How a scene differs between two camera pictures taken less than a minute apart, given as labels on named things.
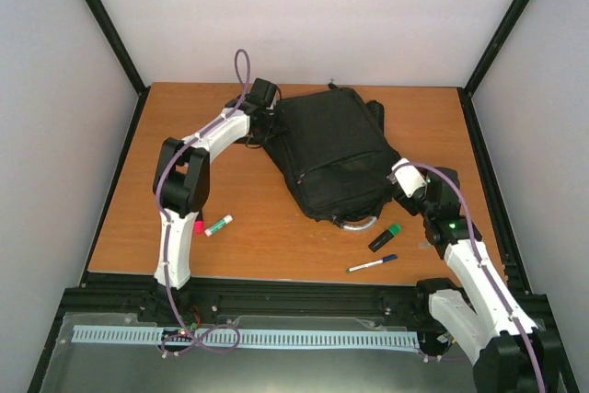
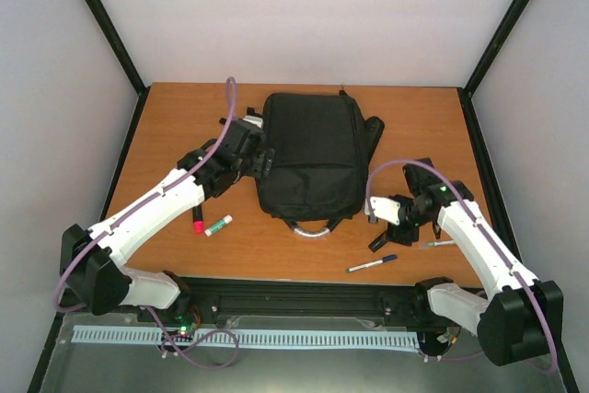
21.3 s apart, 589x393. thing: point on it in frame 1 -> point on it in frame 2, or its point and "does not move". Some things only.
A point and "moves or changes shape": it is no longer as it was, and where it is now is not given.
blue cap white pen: [386, 259] does not move
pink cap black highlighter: [199, 225] does not move
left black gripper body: [271, 129] -> [264, 165]
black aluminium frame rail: [271, 294] does not move
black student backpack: [334, 153] moves or changes shape
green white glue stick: [220, 224] does not move
